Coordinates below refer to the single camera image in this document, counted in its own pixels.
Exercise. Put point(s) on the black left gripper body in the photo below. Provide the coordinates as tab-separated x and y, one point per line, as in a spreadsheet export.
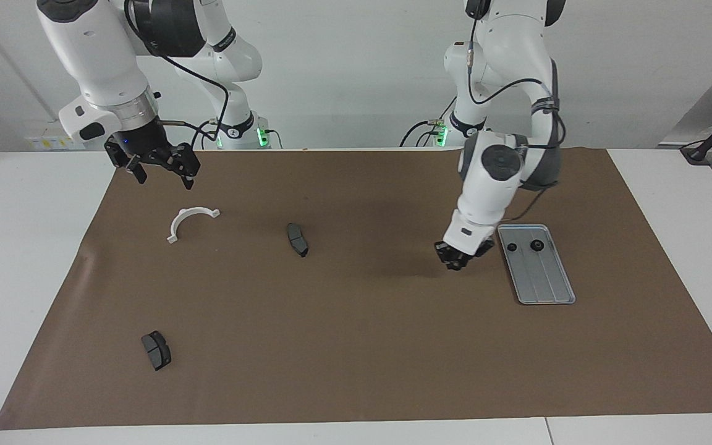
464	250

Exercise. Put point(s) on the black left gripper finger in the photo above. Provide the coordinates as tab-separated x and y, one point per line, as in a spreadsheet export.
445	256
472	258

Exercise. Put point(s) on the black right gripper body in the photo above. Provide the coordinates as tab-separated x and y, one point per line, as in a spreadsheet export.
143	145

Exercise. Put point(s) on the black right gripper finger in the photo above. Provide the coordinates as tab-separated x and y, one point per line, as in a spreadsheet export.
137	170
188	164

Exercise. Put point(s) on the large black bearing gear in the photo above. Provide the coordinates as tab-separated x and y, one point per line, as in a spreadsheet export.
455	265
537	246

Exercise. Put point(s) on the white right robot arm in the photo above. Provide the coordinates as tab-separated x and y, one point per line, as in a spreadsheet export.
96	49

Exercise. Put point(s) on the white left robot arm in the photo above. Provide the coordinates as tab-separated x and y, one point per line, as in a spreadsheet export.
498	185

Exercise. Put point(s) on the silver metal tray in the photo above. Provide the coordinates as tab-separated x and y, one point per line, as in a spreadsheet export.
541	278

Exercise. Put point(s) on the brown table mat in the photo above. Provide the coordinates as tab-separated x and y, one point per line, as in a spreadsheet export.
362	346

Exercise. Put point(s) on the long grey brake pad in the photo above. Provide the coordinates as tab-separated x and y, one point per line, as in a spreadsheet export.
297	240

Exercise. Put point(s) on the short grey brake pad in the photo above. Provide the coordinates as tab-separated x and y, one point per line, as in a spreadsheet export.
157	351

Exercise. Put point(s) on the white curved plastic bracket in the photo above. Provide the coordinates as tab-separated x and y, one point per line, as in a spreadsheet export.
183	216

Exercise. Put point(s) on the white wall outlet box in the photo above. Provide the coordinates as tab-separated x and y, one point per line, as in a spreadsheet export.
47	143

